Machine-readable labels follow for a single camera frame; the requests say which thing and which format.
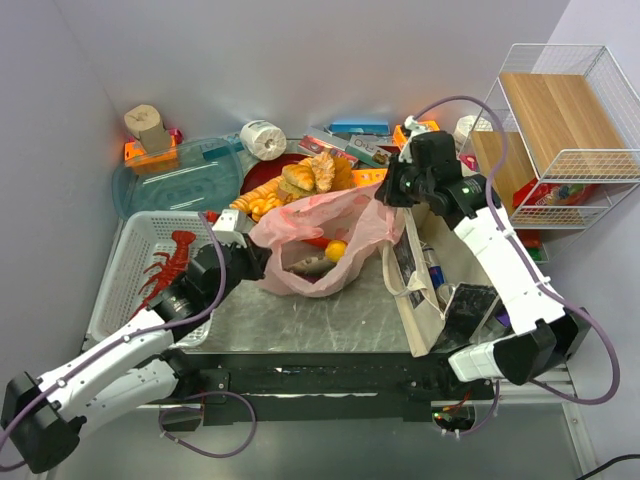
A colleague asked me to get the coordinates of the pink plastic grocery bag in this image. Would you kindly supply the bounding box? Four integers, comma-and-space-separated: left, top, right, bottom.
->
250, 184, 405, 298

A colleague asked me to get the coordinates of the beige canvas tote bag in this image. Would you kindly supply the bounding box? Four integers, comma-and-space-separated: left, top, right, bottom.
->
381, 204, 510, 357

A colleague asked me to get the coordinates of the toy carrot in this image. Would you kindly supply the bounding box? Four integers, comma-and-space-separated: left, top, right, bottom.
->
304, 237, 331, 251

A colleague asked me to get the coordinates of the yellow lemon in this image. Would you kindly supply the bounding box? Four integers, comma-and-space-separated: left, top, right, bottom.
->
325, 240, 348, 263

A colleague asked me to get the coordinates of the Red Bull can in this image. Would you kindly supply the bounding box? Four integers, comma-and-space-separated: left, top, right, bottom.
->
428, 265, 446, 290

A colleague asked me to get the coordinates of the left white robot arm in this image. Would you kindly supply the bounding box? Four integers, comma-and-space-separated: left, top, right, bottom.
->
1, 236, 271, 473

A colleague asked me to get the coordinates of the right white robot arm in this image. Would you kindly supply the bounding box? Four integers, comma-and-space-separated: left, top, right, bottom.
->
375, 131, 590, 385

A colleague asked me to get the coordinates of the orange snack box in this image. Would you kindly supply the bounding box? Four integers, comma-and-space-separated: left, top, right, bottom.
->
392, 120, 440, 150

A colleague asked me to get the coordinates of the twisted orange bread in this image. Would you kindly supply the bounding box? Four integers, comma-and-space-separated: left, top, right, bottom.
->
229, 176, 283, 221

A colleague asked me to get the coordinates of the white paper cup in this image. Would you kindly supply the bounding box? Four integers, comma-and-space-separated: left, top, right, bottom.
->
452, 115, 493, 150

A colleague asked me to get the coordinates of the small orange box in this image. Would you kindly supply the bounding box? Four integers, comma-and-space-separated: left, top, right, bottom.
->
352, 168, 387, 188

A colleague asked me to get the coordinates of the white RIO box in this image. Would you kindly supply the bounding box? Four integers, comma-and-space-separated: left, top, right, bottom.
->
345, 135, 392, 168

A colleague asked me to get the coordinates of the blue flat box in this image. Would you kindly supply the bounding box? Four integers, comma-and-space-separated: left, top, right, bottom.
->
328, 119, 390, 136

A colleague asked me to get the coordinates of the red toy lobster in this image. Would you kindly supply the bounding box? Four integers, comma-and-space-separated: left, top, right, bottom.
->
131, 230, 196, 317

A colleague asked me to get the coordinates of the teal plastic tray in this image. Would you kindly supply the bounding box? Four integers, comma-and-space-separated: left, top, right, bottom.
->
112, 138, 244, 219

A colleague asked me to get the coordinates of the red round plate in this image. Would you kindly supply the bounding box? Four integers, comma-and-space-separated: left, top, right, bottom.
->
240, 153, 305, 195

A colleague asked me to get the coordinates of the croissant bread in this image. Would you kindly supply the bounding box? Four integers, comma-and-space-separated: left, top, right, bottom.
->
282, 164, 315, 192

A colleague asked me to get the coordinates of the white perforated plastic basket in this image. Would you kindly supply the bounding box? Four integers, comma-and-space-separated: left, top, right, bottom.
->
88, 211, 210, 342

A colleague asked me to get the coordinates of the red candy bag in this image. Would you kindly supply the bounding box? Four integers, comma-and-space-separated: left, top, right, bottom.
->
512, 179, 599, 209

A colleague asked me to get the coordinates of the red snack packet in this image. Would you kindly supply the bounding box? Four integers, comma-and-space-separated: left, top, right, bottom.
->
518, 230, 542, 248

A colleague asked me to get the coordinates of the red toothpaste box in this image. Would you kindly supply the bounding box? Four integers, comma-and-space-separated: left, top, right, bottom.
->
298, 135, 359, 165

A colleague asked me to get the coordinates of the white toilet paper roll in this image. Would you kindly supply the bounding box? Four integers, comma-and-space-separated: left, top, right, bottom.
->
240, 120, 287, 161

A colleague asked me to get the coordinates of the green snack packet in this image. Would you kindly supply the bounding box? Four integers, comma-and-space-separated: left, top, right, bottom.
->
526, 247, 547, 263

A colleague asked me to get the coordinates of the orange box under roll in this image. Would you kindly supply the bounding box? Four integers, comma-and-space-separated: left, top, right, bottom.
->
124, 135, 180, 175

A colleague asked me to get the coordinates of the brown toilet paper roll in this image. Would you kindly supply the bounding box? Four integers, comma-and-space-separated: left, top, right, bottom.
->
124, 104, 172, 153

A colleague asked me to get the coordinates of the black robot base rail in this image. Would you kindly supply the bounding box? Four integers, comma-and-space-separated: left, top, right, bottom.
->
165, 352, 495, 426

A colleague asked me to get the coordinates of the white wire shelf rack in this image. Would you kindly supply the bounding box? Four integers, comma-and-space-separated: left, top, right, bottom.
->
463, 43, 639, 264

